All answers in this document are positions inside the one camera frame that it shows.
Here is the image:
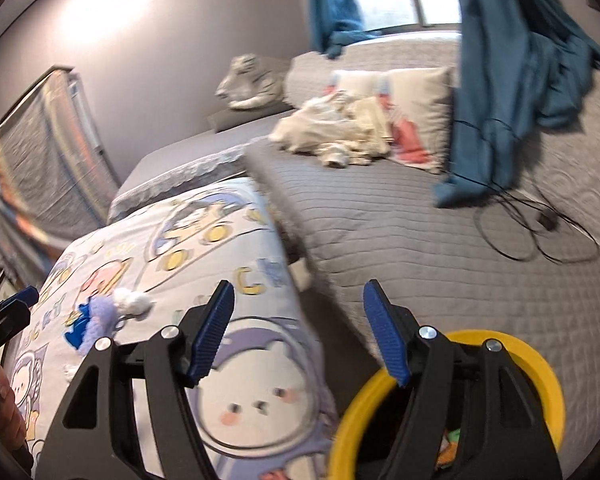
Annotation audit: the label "lace trimmed grey cover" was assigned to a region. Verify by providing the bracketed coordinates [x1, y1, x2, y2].
[107, 142, 257, 226]

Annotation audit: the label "grey bed sheet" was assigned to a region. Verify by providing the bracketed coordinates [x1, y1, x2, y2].
[115, 119, 282, 197]

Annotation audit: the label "white tissue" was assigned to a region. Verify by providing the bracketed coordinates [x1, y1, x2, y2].
[111, 287, 154, 319]

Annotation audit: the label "yellow rimmed black bin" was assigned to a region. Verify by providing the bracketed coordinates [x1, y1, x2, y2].
[327, 330, 566, 480]

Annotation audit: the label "grey quilted bed cover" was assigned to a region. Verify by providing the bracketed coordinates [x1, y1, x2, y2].
[242, 137, 600, 461]

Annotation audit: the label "long blue curtain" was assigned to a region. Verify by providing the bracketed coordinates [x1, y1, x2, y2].
[432, 0, 600, 209]

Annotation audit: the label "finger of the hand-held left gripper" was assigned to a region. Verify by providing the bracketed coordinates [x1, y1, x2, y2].
[0, 285, 40, 348]

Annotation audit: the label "black cable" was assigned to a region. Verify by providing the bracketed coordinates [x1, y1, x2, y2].
[449, 115, 600, 264]

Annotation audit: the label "small printed white pillow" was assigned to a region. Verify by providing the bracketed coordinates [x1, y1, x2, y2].
[329, 69, 389, 100]

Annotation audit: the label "blue plastic glove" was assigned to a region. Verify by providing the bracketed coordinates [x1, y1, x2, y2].
[62, 302, 95, 349]

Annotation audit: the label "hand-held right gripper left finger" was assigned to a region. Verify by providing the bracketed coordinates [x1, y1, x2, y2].
[32, 280, 236, 480]

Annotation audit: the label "short blue curtain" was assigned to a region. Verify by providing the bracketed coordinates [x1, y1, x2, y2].
[305, 0, 382, 59]

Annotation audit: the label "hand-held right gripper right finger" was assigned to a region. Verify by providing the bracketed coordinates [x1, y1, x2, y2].
[362, 280, 564, 480]

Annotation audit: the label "large printed white pillow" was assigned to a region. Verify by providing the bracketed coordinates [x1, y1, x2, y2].
[379, 66, 457, 175]

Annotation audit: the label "grey pillow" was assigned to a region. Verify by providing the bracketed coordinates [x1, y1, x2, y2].
[207, 105, 297, 134]

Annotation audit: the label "cream crumpled clothes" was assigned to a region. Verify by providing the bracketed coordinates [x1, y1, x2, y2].
[269, 91, 394, 169]

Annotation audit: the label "purple knitted cloth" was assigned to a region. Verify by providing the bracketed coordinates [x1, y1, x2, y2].
[77, 294, 127, 357]

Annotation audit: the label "white tiger plush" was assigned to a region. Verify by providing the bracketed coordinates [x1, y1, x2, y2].
[215, 53, 287, 110]

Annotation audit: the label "cartoon printed blanket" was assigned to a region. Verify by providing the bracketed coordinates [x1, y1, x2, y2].
[7, 177, 342, 480]

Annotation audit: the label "person's left hand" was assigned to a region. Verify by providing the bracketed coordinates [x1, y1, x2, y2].
[0, 361, 31, 456]

